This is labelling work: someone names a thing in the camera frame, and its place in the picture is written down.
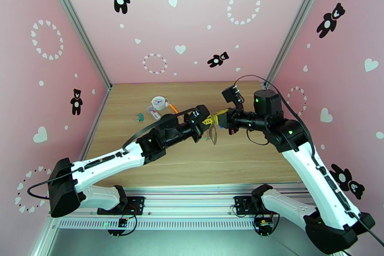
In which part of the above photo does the left power connector with wires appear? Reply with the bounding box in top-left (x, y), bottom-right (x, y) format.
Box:
top-left (107, 204), bottom-right (139, 238)

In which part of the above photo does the white alarm clock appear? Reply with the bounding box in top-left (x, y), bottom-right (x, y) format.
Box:
top-left (151, 96), bottom-right (170, 111)

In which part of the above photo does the clear box with red label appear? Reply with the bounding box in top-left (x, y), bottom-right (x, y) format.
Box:
top-left (146, 105), bottom-right (163, 121)

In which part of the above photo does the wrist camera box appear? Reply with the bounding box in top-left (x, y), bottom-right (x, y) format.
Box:
top-left (221, 85), bottom-right (246, 112)
top-left (189, 104), bottom-right (211, 123)

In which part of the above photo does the power connector with wires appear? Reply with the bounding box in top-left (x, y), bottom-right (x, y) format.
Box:
top-left (107, 204), bottom-right (139, 238)
top-left (253, 207), bottom-right (281, 238)

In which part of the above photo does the aluminium table edge rail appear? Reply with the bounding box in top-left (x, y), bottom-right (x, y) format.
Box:
top-left (80, 85), bottom-right (112, 160)

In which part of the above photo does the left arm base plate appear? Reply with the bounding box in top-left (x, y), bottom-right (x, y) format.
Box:
top-left (96, 195), bottom-right (146, 216)

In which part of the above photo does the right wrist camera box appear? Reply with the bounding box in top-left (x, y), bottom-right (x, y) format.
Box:
top-left (221, 85), bottom-right (246, 112)

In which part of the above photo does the perforated cable duct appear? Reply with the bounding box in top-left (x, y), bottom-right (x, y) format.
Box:
top-left (58, 219), bottom-right (260, 231)

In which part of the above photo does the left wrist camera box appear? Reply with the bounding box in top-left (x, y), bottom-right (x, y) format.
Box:
top-left (189, 104), bottom-right (211, 123)

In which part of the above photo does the right power connector with wires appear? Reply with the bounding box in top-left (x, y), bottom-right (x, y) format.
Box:
top-left (253, 207), bottom-right (281, 238)

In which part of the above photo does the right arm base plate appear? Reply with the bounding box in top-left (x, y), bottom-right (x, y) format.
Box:
top-left (234, 195), bottom-right (284, 216)

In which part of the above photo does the grey steel platform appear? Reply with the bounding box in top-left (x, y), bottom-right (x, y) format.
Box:
top-left (39, 217), bottom-right (341, 256)

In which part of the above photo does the aluminium mounting rail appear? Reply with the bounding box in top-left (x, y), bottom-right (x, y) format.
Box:
top-left (48, 184), bottom-right (332, 221)

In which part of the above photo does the aluminium corner post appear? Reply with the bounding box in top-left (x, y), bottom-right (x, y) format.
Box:
top-left (40, 0), bottom-right (112, 91)
top-left (263, 0), bottom-right (332, 89)

